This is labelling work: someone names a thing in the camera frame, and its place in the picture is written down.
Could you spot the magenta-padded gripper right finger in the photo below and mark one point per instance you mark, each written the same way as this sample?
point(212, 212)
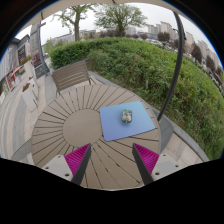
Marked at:
point(146, 159)

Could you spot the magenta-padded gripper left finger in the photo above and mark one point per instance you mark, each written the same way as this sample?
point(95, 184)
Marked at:
point(76, 159)

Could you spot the transparent teal computer mouse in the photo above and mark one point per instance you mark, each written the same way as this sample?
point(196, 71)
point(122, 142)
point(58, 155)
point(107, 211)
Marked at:
point(126, 116)

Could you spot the blue rectangular mouse pad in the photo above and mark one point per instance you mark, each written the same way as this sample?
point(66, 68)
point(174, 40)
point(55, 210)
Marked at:
point(113, 125)

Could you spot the white planter box with flowers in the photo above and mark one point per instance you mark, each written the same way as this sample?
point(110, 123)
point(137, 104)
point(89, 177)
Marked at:
point(29, 96)
point(29, 68)

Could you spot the grey slatted outdoor chair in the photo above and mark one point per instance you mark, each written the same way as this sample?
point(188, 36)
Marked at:
point(70, 75)

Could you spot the green trimmed hedge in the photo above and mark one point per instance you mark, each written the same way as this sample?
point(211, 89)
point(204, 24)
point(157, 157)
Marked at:
point(150, 73)

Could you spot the curved black umbrella pole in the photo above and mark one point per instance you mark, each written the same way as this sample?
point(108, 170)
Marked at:
point(176, 66)

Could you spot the storefront building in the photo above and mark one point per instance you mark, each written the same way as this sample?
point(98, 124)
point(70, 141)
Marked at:
point(11, 61)

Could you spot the tall grey sign pillar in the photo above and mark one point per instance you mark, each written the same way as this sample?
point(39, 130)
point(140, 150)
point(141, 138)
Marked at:
point(37, 46)

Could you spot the distant high-rise buildings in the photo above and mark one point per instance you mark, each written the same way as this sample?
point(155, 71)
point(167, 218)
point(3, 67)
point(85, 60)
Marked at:
point(166, 28)

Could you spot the sparse-leaved tree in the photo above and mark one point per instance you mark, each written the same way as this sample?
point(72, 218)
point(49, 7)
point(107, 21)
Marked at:
point(77, 23)

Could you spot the round-crowned leafy tree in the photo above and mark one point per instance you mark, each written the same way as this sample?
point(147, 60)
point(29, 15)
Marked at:
point(120, 16)

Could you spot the beige umbrella canopy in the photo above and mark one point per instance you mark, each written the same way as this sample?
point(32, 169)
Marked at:
point(66, 3)

